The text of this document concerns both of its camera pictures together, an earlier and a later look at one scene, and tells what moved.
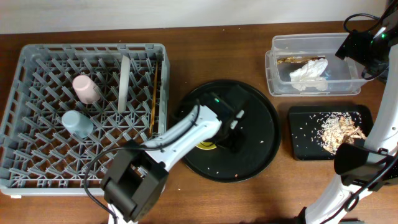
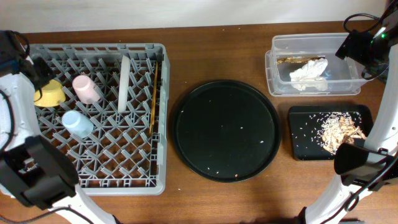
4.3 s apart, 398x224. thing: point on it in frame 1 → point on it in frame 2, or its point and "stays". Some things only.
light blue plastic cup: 78,124 stays
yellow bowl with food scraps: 206,145 → 53,94
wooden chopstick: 153,104 stays
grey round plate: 124,82 stays
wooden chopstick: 154,105 stays
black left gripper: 232,140 → 43,70
